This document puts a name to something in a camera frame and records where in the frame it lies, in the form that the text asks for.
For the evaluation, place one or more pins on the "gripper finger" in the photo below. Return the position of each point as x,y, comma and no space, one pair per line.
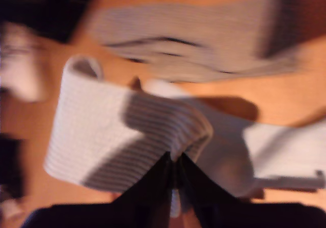
114,212
229,212

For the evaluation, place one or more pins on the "grey frilly cuff sock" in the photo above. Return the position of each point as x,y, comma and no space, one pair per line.
191,27

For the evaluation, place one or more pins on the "black flat device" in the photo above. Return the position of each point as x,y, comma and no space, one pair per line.
43,11

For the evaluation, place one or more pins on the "white game controller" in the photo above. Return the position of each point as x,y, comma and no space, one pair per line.
23,67

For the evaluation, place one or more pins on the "white sock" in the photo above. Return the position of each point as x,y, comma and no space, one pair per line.
89,123
280,149

